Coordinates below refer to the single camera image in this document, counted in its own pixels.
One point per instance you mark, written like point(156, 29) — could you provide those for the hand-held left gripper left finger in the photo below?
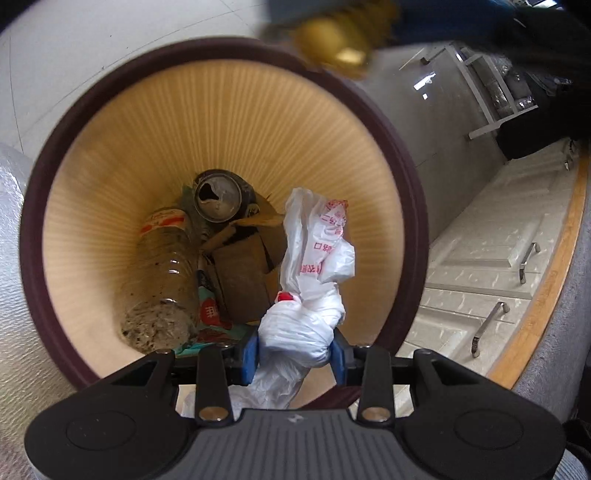
point(249, 362)

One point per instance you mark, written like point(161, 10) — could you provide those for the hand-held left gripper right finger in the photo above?
point(339, 364)

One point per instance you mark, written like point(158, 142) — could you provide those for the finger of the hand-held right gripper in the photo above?
point(443, 21)

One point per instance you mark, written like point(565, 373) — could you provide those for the white plastic bag red print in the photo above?
point(304, 318)

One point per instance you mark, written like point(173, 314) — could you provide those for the gold wrapper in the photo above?
point(341, 37)

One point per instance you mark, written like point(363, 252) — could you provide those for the clear plastic bottle red label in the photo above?
point(161, 286)

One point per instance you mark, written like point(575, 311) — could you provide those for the round bin dark brown rim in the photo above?
point(277, 124)

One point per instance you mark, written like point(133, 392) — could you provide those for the teal printed plastic wrapper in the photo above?
point(210, 318)

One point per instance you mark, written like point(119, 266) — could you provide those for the white metal rack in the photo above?
point(480, 87)

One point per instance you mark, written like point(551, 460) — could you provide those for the brown cardboard box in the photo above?
point(244, 272)

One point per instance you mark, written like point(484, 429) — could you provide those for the black bag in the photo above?
point(535, 134)

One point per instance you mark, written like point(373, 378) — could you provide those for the crushed metal can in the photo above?
point(217, 196)

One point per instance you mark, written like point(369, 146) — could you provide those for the cream cabinet with wood top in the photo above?
point(485, 258)

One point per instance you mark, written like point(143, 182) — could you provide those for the silver foil mat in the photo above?
point(27, 286)

